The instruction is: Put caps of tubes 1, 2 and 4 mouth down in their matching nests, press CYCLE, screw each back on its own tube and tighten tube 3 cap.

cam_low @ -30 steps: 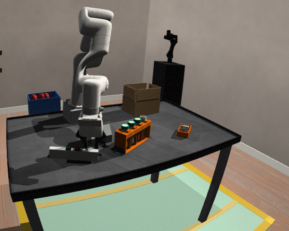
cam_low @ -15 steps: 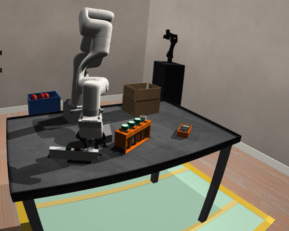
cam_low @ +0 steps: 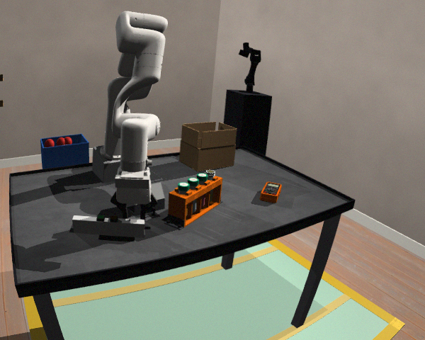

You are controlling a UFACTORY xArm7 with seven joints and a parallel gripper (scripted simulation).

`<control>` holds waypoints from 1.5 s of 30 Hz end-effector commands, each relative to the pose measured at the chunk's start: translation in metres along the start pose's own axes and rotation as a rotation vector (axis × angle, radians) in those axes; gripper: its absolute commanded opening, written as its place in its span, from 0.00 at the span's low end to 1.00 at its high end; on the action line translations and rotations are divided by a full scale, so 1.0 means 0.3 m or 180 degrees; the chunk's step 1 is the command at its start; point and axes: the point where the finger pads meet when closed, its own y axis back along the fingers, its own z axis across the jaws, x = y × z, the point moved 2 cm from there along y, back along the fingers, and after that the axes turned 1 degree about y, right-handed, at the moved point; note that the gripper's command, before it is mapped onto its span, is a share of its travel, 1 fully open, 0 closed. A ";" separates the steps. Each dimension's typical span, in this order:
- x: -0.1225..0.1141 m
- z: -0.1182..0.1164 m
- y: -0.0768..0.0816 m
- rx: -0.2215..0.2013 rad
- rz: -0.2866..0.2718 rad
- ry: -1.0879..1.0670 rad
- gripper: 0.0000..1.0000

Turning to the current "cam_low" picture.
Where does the brown cardboard box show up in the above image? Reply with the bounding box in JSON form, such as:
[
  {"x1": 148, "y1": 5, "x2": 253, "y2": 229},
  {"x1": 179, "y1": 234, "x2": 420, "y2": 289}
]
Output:
[{"x1": 179, "y1": 122, "x2": 237, "y2": 171}]

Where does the orange tube holder plate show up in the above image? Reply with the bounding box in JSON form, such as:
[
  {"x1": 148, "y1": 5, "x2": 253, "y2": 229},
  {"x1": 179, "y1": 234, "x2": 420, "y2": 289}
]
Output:
[{"x1": 169, "y1": 176, "x2": 222, "y2": 227}]

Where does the orange pocket multimeter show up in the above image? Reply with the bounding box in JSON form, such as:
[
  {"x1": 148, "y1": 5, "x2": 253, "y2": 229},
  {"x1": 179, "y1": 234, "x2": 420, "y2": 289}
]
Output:
[{"x1": 260, "y1": 182, "x2": 282, "y2": 203}]

